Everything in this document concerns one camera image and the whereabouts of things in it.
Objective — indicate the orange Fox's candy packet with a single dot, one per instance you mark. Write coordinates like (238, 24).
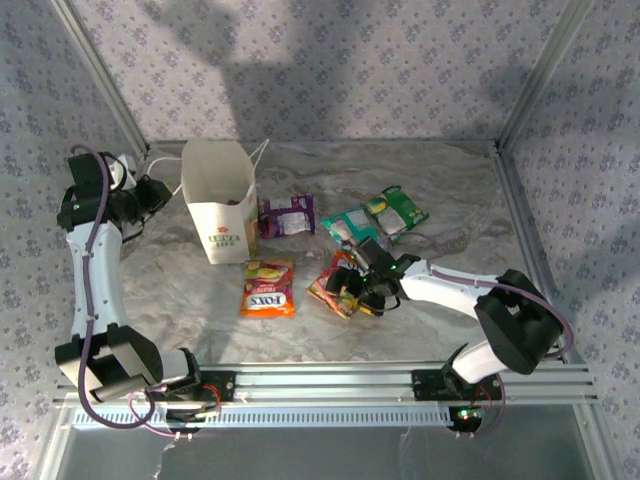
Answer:
(320, 290)
(267, 300)

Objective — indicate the teal snack packet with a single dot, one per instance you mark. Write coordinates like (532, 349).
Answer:
(345, 225)

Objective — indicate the green snack packet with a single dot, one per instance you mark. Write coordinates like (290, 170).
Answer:
(395, 212)

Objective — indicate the white green paper bag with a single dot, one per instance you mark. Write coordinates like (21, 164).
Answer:
(222, 240)

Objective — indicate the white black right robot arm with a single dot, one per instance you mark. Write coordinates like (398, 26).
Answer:
(440, 292)

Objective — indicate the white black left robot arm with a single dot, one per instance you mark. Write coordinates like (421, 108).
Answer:
(107, 280)

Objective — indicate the right control board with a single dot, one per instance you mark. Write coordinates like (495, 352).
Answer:
(465, 422)

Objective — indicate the control board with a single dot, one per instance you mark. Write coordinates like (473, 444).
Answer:
(180, 417)
(465, 422)

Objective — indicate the left control board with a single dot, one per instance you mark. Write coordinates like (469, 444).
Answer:
(180, 417)

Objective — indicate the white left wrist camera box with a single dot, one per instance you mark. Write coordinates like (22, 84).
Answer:
(125, 172)

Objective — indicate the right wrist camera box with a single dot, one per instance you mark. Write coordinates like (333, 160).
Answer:
(371, 252)

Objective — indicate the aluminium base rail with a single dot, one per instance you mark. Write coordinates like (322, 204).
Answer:
(325, 382)

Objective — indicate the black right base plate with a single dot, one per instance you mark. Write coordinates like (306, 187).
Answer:
(425, 387)

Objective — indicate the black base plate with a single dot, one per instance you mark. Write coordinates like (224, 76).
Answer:
(227, 387)
(425, 387)

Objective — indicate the aluminium corner post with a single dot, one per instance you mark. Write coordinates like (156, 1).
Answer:
(101, 75)
(542, 74)

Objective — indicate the thin aluminium table edge rail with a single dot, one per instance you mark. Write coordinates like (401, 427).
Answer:
(400, 143)

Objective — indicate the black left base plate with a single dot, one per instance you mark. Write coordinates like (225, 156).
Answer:
(227, 387)

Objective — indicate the aluminium side rail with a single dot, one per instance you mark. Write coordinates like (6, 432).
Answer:
(536, 250)

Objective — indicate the aluminium frame leg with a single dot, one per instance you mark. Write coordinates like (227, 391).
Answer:
(52, 450)
(600, 450)

